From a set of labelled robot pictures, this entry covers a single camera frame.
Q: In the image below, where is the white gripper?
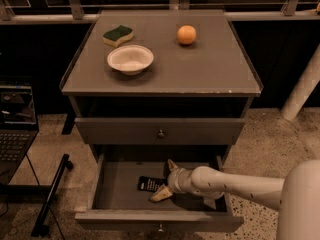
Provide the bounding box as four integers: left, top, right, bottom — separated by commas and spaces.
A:
149, 159, 194, 203

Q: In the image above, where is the black rxbar chocolate bar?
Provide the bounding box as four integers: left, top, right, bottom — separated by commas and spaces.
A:
137, 176, 167, 192

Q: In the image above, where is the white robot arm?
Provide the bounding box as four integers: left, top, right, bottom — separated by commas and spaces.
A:
151, 158, 320, 240

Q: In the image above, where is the open middle drawer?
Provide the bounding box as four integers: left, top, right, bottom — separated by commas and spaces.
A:
75, 155, 244, 232

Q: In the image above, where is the grey drawer cabinet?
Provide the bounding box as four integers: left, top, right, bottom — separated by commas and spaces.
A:
59, 9, 264, 234

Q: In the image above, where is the closed top drawer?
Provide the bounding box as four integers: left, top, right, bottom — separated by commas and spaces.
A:
75, 118, 244, 145

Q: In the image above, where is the white bowl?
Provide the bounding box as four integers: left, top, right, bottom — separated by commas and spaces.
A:
107, 45, 154, 75

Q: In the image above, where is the black stand leg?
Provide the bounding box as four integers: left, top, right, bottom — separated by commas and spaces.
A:
31, 154, 73, 237

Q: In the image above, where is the orange fruit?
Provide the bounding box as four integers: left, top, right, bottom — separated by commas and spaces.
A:
177, 25, 196, 45

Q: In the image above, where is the green yellow sponge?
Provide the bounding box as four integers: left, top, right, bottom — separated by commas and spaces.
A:
103, 25, 133, 47

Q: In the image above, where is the black laptop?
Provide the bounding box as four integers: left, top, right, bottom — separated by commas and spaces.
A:
0, 76, 39, 185

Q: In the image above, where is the metal window railing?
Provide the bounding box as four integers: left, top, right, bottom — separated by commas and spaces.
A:
0, 0, 320, 24

